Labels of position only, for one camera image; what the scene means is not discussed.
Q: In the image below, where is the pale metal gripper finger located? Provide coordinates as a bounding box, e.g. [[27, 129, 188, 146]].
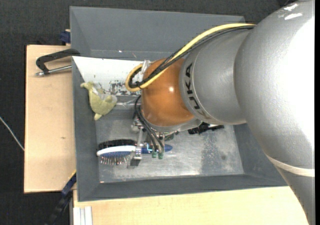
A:
[[126, 146, 143, 169]]

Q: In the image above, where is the white and blue hairbrush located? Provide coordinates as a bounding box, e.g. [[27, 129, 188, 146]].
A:
[[96, 143, 174, 167]]

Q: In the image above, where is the black bristle brush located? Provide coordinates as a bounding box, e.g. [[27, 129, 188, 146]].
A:
[[98, 138, 138, 150]]

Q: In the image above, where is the grey metal bin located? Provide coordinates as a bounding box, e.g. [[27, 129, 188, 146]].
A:
[[69, 5, 289, 202]]

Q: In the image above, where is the black cylinder on white bracket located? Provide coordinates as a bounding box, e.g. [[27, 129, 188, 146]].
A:
[[187, 121, 225, 135]]

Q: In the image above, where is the pale wood flat board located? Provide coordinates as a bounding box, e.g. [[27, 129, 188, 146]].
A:
[[23, 44, 77, 194]]

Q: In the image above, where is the yellow-green plush toy animal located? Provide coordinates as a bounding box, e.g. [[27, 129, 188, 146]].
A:
[[79, 81, 119, 121]]

